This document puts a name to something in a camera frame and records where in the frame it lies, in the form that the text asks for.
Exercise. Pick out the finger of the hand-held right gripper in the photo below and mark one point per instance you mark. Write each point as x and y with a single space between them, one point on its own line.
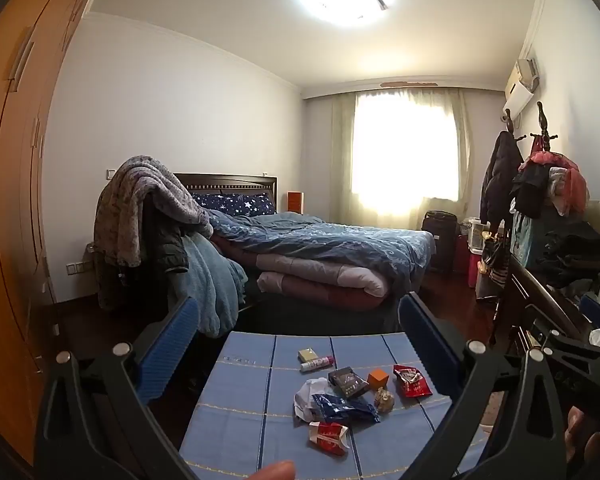
596 312

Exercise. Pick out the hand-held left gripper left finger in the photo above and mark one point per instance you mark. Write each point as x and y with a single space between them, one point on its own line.
172 345

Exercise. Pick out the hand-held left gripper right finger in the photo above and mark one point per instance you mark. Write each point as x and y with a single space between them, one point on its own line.
425 340

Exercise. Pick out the red snack packet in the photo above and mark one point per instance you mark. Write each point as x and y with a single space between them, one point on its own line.
411 382

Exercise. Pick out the red and white packet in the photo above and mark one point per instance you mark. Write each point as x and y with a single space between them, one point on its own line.
327 438

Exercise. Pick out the person's right hand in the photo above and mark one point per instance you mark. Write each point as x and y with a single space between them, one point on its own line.
592 452

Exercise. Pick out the person's left hand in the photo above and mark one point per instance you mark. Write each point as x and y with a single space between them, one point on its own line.
275 472

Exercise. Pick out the small orange box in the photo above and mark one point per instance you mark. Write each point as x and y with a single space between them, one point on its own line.
377 379

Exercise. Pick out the stack of dark folded clothes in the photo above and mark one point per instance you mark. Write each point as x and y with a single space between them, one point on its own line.
572 250

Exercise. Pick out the dark wooden dresser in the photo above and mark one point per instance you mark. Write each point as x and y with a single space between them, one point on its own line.
530 300

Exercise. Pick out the brown crumpled wrapper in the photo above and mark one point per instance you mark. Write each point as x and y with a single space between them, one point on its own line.
384 400

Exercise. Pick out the light blue plush blanket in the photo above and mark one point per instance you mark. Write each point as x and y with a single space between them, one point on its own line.
215 280

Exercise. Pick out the black snack packet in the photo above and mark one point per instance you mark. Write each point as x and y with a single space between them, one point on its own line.
349 382

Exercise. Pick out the red storage box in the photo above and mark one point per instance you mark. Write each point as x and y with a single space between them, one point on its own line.
464 255

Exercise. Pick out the dark padded jacket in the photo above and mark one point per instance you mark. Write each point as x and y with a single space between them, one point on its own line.
167 250

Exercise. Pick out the black suitcase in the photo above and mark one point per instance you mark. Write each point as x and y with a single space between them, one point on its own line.
439 240

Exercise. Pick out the blue checked tablecloth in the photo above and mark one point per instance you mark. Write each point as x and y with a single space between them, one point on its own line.
250 410

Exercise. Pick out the teal printed bag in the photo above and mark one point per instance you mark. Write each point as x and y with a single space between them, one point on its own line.
525 240

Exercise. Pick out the striped bag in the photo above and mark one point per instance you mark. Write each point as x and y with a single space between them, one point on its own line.
495 265

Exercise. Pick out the blue snack packet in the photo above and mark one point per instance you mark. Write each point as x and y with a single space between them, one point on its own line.
345 409

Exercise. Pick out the pink and white tube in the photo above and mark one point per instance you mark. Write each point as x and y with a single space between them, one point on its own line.
316 364

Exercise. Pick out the white plastic container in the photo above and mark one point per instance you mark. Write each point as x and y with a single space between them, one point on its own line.
477 234

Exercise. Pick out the small yellow box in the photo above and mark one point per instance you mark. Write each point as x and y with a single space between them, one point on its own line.
307 354

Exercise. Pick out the folded pink quilt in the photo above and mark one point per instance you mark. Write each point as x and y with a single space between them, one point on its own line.
310 280

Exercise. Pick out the blue duvet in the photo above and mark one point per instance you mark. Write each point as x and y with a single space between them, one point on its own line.
330 247

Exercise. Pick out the crumpled clear plastic wrapper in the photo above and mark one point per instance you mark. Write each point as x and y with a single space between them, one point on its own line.
305 400

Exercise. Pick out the pile of red pink clothes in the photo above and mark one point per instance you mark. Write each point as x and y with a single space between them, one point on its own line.
560 175

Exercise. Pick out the grey fleece blanket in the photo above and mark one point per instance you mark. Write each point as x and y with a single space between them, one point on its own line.
140 200

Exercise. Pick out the blue star print pillow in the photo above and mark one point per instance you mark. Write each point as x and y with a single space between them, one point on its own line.
235 204

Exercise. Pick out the black hanging coat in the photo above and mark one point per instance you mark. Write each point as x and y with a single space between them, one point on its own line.
500 180

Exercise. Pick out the dark wooden headboard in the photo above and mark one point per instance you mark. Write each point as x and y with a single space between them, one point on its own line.
225 182

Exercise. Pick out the orange nightstand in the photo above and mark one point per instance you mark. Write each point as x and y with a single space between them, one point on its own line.
294 202

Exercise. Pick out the dark wooden coat rack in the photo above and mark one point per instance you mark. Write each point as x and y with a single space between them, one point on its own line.
542 125

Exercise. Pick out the pale sheer curtain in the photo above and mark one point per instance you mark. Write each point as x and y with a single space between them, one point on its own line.
340 160

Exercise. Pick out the orange wooden wardrobe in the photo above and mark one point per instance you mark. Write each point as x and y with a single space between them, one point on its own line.
15 185

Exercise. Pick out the white air conditioner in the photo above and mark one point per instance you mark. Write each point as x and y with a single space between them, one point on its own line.
520 87

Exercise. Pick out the wall outlet strip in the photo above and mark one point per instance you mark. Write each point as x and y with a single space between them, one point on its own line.
77 267

